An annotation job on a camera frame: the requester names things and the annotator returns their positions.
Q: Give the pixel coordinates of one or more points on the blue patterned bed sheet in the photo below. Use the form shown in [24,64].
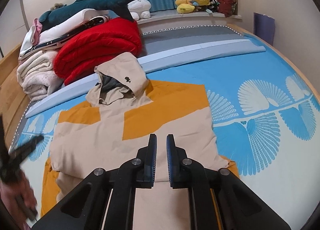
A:
[265,118]

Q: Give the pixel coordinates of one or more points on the red folded blanket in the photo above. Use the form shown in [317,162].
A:
[94,46]

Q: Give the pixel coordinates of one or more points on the wooden headboard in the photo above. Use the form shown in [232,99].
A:
[13,99]

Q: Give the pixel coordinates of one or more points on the white plush toy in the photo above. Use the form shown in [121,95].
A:
[139,9]

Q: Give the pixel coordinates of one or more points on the teal shark plush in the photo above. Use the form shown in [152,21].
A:
[55,17]

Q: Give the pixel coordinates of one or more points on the beige and orange hooded coat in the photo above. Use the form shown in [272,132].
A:
[115,121]

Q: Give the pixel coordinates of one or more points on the yellow plush toys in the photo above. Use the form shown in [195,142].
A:
[189,6]

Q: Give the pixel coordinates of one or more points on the cream folded blanket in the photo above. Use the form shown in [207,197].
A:
[36,75]

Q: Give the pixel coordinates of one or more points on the grey mattress cover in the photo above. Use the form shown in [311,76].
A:
[161,40]

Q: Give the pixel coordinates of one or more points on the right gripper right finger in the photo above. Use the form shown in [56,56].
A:
[175,156]

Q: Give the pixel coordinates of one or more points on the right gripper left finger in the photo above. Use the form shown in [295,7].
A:
[146,174]

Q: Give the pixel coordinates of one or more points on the white folded quilt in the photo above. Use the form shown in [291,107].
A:
[39,39]

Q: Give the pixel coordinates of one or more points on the light blue foam strip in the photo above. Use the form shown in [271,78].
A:
[152,63]

